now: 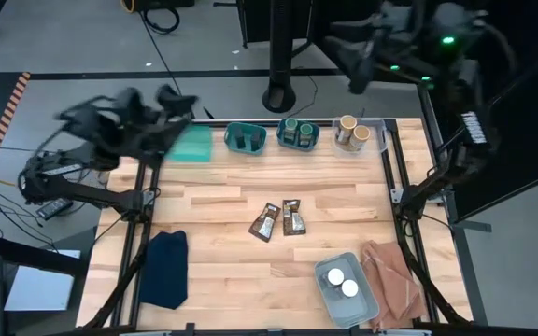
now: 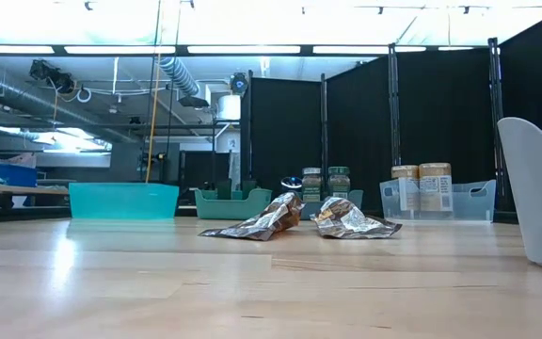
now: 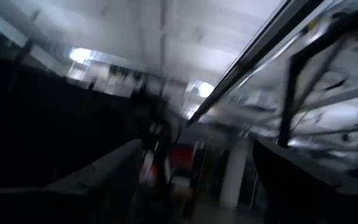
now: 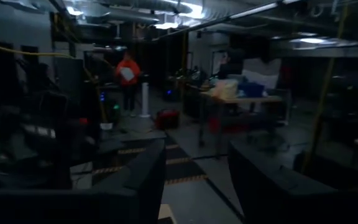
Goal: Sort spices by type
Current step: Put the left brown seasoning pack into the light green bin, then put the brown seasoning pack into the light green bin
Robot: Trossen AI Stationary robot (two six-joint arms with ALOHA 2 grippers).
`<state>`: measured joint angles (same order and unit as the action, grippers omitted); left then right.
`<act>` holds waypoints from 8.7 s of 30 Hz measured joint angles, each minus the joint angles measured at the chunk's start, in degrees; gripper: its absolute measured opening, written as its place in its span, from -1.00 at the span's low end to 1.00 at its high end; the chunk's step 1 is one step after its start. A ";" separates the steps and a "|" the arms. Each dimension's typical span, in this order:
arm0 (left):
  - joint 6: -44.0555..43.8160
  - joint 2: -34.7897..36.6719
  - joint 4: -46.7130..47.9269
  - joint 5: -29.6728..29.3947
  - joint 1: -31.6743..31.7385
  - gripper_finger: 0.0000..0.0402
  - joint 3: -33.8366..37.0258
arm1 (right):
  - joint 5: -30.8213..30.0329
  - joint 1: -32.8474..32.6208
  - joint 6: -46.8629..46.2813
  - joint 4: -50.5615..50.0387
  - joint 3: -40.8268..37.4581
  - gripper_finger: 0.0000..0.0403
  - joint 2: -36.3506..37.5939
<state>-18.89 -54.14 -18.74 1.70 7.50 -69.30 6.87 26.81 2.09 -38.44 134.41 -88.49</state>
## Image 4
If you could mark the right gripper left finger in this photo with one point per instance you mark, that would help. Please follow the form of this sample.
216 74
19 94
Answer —
135 186

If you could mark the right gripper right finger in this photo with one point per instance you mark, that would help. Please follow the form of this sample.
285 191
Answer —
275 193

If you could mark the red box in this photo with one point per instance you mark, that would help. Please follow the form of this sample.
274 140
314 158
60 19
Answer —
167 119

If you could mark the red crate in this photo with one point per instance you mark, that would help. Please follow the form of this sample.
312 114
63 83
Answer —
228 126

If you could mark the white tower appliance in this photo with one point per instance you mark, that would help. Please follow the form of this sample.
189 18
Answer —
145 99

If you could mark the wooden background table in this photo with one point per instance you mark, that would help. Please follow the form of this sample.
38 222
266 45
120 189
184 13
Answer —
244 100

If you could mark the person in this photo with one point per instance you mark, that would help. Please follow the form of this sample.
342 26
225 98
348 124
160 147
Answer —
228 65
128 84

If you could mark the blue storage bin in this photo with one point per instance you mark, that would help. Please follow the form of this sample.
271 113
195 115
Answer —
252 89

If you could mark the white paper sheet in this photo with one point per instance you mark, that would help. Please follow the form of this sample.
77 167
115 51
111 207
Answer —
127 73

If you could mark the pale plastic bag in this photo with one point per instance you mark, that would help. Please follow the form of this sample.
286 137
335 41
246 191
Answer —
225 88

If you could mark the grey ceiling duct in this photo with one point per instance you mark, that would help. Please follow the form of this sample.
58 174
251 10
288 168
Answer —
151 6

